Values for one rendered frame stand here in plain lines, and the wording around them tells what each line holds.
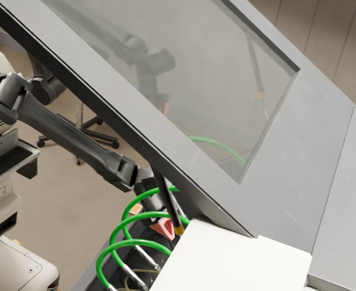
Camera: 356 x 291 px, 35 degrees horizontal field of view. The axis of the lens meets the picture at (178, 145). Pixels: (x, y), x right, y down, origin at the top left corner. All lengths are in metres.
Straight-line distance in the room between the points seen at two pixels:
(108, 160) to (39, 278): 1.21
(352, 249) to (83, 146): 0.71
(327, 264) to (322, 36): 2.55
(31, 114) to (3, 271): 1.35
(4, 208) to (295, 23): 2.14
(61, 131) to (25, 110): 0.11
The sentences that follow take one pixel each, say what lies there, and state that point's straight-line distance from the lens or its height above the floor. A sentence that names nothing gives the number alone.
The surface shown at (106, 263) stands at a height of 0.94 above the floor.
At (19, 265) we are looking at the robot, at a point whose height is 0.28.
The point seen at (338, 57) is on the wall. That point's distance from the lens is 3.56.
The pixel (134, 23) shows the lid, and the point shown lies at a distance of 1.23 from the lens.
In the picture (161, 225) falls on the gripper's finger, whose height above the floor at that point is 1.16.
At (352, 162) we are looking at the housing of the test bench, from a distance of 1.40.
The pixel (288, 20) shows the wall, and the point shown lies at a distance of 3.59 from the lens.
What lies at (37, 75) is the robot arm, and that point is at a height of 1.30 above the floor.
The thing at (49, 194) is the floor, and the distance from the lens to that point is 3.45.
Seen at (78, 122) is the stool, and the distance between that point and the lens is 3.79.
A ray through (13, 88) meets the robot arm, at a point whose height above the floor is 1.54.
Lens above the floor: 2.24
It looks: 35 degrees down
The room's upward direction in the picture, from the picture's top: 9 degrees clockwise
